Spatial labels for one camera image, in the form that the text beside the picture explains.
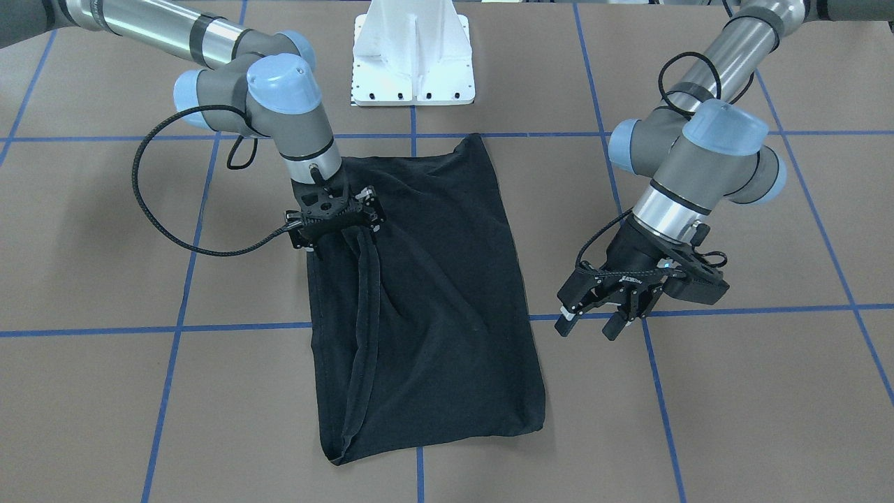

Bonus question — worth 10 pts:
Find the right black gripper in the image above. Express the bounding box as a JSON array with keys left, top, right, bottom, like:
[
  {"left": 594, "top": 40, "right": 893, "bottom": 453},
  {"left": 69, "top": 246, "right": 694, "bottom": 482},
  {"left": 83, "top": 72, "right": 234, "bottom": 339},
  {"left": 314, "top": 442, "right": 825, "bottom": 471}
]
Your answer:
[{"left": 284, "top": 175, "right": 386, "bottom": 251}]

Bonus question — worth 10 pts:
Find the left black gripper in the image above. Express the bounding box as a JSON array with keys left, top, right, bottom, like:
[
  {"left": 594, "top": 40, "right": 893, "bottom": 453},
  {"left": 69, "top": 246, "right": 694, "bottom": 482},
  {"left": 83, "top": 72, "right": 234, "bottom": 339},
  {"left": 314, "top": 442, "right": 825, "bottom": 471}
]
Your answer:
[{"left": 555, "top": 213, "right": 675, "bottom": 341}]

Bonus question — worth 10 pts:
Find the black t-shirt with logo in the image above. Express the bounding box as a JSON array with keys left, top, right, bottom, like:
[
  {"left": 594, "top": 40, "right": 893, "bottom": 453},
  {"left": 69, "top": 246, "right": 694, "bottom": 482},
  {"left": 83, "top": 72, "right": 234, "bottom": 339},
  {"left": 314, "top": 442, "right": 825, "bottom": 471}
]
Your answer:
[{"left": 307, "top": 133, "right": 545, "bottom": 465}]

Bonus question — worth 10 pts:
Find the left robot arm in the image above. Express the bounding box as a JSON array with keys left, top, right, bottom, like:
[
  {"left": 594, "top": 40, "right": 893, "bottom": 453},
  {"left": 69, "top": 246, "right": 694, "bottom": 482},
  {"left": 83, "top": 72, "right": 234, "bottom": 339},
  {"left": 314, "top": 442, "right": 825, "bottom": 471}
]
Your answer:
[{"left": 555, "top": 1, "right": 892, "bottom": 340}]

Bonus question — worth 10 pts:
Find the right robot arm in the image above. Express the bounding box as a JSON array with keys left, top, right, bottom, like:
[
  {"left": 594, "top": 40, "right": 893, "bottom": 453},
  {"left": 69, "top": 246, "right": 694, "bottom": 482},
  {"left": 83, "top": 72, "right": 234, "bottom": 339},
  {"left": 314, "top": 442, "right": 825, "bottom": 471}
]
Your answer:
[{"left": 2, "top": 1, "right": 386, "bottom": 256}]

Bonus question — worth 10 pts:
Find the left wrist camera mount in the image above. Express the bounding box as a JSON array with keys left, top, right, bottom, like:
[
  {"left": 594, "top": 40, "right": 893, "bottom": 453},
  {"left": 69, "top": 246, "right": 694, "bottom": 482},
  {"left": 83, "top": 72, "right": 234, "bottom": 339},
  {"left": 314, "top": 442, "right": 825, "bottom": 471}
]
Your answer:
[{"left": 659, "top": 240, "right": 729, "bottom": 305}]

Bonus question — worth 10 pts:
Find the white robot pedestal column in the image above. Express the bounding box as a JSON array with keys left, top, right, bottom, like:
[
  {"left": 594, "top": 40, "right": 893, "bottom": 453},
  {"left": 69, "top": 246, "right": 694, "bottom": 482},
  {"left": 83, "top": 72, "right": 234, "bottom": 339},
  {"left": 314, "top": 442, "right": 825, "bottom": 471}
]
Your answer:
[{"left": 351, "top": 1, "right": 476, "bottom": 106}]

